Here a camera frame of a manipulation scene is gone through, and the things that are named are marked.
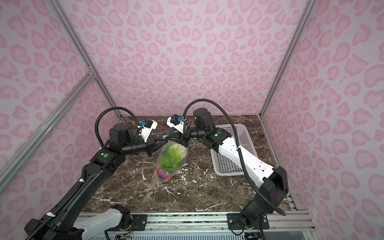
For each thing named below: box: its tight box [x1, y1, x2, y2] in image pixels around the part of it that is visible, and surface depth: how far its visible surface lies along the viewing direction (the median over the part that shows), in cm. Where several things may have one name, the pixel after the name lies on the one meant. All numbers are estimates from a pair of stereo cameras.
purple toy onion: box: [157, 167, 169, 180], surface depth 78 cm
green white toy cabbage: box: [160, 143, 187, 175], surface depth 78 cm
